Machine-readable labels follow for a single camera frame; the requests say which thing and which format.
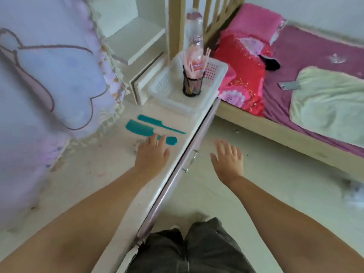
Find person's right hand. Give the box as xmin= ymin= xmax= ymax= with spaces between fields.
xmin=210 ymin=140 xmax=245 ymax=185

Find person's left hand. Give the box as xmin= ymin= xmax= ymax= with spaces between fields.
xmin=134 ymin=133 xmax=170 ymax=179

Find person's right forearm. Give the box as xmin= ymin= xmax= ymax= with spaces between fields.
xmin=226 ymin=176 xmax=364 ymax=273

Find person's left forearm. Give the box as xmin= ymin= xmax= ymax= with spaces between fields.
xmin=0 ymin=167 xmax=155 ymax=273

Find teal wide-tooth comb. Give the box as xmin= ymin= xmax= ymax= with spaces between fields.
xmin=125 ymin=119 xmax=178 ymax=146

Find teal tail comb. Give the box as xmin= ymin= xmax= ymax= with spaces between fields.
xmin=137 ymin=114 xmax=186 ymax=135

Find lilac drawer front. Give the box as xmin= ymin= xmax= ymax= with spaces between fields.
xmin=136 ymin=98 xmax=221 ymax=246

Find white plastic basket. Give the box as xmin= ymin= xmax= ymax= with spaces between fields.
xmin=148 ymin=51 xmax=229 ymax=117

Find black mesh pen holder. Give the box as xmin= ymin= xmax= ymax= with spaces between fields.
xmin=182 ymin=67 xmax=206 ymax=97

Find red floral blanket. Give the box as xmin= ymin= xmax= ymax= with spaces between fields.
xmin=213 ymin=30 xmax=274 ymax=117

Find bunch of pink straws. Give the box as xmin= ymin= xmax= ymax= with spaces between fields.
xmin=182 ymin=48 xmax=211 ymax=80

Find grey smartphone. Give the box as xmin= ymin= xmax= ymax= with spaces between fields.
xmin=278 ymin=80 xmax=301 ymax=91

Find dark grey shorts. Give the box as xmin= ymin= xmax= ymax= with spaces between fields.
xmin=126 ymin=217 xmax=256 ymax=273

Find small black cloth item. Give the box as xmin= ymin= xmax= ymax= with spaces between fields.
xmin=258 ymin=55 xmax=281 ymax=71

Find white stepped shelf unit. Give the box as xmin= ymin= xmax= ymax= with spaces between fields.
xmin=94 ymin=0 xmax=171 ymax=106

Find pale green towel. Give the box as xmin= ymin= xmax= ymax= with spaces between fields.
xmin=289 ymin=66 xmax=364 ymax=148

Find clear plastic bottle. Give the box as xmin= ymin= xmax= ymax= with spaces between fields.
xmin=183 ymin=8 xmax=205 ymax=58

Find white crumpled bag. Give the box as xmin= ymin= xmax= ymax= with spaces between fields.
xmin=343 ymin=179 xmax=364 ymax=211

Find lavender cartoon cloth cover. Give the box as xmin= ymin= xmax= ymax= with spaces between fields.
xmin=0 ymin=0 xmax=127 ymax=233

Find purple bed sheet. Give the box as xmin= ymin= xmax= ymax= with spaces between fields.
xmin=261 ymin=24 xmax=364 ymax=159

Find pink fluffy pillow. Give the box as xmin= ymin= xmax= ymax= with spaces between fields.
xmin=223 ymin=3 xmax=287 ymax=45

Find small white crumpled item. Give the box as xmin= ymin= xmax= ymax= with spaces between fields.
xmin=327 ymin=53 xmax=346 ymax=64

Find metal drawer handle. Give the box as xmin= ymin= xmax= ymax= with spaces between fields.
xmin=182 ymin=150 xmax=198 ymax=173

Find wooden bed frame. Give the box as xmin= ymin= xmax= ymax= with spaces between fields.
xmin=169 ymin=0 xmax=364 ymax=184

